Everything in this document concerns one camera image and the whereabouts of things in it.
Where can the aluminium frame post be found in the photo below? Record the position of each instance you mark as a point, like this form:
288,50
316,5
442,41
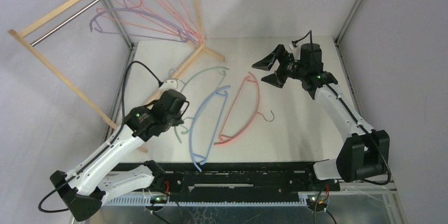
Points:
347,22
119,26

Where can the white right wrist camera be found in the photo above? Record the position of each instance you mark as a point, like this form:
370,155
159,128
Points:
291,45

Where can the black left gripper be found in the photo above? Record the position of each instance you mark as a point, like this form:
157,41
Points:
177,120

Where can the right aluminium frame post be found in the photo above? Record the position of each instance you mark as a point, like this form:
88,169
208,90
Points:
347,22

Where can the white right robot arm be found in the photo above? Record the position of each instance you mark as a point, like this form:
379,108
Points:
365,150

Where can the pink curved plastic hanger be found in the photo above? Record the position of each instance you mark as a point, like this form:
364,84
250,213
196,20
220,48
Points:
253,113

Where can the blue plastic hanger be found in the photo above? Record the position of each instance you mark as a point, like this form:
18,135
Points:
204,126

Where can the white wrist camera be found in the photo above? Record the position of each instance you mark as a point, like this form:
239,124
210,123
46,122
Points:
291,45
169,84

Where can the left aluminium frame post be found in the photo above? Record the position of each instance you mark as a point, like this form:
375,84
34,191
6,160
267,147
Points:
119,26

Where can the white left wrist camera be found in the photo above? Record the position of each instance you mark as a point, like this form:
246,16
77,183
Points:
169,84

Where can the metal rack hanging rod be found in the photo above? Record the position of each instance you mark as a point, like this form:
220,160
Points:
53,14

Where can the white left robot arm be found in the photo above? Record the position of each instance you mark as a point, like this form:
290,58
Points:
88,186

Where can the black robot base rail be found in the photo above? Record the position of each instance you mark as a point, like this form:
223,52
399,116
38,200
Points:
235,183

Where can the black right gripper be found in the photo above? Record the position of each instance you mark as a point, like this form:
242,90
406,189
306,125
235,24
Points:
281,67

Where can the purple plastic hanger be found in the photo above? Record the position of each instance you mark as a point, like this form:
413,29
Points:
131,16

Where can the wooden clothes rack frame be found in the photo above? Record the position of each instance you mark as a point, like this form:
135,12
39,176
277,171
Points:
40,115

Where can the green plastic hanger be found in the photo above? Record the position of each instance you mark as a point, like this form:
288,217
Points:
199,76

